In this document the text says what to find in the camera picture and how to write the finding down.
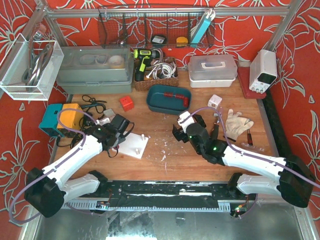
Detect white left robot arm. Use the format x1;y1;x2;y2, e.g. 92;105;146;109
24;114;134;218

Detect clear small parts box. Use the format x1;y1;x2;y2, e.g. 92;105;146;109
103;108;116;121

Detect white peg base board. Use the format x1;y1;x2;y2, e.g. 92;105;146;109
118;133;149;159

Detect small red screwdriver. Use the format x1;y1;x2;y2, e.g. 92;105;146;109
247;129;253;146

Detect woven wicker basket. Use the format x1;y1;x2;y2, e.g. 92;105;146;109
133;69;179;91

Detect red mat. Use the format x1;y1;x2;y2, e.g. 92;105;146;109
236;66;267;100

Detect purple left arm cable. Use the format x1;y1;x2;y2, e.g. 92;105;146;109
8;107;101;225

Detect red coil spring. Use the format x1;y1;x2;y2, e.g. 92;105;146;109
163;92;173;98
183;97;189;108
174;94;185;100

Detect white power supply unit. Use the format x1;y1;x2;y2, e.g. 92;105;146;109
249;49;277;94

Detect black wire mesh shelf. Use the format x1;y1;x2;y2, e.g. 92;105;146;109
97;3;206;48

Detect teal plastic tray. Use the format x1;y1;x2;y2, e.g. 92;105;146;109
146;84;192;116

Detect white work glove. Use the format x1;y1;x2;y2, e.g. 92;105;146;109
225;108;254;142

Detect white coiled cable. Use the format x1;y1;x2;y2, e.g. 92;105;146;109
148;62;177;79

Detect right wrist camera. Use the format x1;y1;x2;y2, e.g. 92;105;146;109
177;111;195;133

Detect red cube power socket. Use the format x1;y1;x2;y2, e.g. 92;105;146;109
119;95;134;112

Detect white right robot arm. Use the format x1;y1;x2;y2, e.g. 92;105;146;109
172;123;315;208

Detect clear acrylic bin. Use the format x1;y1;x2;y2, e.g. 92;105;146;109
0;34;64;101

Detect yellow tape measure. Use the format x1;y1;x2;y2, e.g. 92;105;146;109
176;36;189;48

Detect white lidded storage box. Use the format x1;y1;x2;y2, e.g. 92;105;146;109
188;54;238;88

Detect blue white power strip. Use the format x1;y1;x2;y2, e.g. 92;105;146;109
190;12;216;48

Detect grey plastic storage box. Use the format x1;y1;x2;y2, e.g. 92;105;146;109
56;46;134;95

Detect yellow device box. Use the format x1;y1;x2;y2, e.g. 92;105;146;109
57;103;84;138

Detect orange handled screwdriver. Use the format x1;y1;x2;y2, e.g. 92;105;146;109
210;118;220;140

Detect grey cables in bin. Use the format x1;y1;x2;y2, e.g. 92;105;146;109
21;44;54;89

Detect teal device box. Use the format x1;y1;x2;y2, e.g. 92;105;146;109
38;103;63;137

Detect yellow green cordless drill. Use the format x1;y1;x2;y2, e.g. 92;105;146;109
133;48;160;82

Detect white cube charger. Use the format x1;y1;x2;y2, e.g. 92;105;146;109
207;94;222;109

